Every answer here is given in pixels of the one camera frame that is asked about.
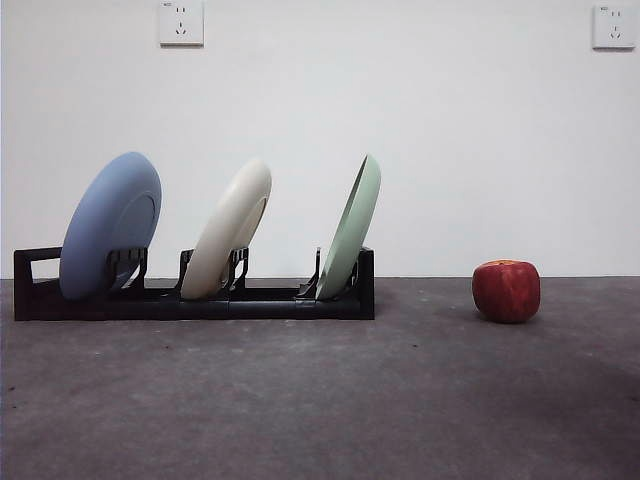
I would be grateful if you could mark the pale yellow round plate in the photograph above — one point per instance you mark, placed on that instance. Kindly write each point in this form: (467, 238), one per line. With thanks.
(225, 235)

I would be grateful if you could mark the red apple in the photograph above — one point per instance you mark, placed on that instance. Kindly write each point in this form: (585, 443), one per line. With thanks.
(506, 292)

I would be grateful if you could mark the light green round plate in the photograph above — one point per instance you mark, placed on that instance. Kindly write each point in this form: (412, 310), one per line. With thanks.
(352, 225)

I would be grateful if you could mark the blue round plate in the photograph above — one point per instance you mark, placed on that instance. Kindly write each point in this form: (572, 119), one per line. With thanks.
(95, 225)

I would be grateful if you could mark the black plastic plate rack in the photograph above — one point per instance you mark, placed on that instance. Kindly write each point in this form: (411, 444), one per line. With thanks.
(45, 306)

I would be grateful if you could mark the white wall socket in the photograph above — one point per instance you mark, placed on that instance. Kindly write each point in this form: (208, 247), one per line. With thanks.
(613, 27)
(181, 25)

